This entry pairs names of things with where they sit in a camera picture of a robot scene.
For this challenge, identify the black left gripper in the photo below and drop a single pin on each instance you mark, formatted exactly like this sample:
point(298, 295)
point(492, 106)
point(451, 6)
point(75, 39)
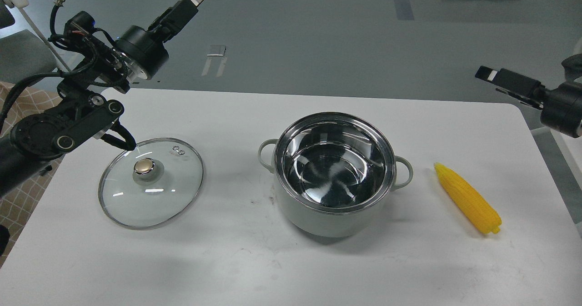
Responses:
point(145, 48)

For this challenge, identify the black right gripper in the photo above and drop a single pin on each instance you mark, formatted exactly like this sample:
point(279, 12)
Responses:
point(561, 107)

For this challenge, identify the yellow toy corn cob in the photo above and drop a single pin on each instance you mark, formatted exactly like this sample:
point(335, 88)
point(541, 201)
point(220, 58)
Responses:
point(468, 200)

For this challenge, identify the glass pot lid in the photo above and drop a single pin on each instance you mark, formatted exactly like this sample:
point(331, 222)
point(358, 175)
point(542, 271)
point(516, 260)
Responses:
point(152, 184)

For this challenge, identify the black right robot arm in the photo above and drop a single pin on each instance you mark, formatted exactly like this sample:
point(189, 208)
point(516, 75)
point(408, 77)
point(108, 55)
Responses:
point(573, 69)

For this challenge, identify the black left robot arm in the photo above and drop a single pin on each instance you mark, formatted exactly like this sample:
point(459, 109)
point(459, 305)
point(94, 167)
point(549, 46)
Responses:
point(35, 141)

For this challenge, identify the grey steel cooking pot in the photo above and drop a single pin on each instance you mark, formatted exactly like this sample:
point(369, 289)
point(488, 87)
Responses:
point(332, 173)

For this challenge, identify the grey office chair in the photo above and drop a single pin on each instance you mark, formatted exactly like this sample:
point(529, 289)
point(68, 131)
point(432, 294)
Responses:
point(27, 51)

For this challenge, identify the beige checkered cloth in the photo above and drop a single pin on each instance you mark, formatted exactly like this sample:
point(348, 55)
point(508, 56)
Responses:
point(24, 176)

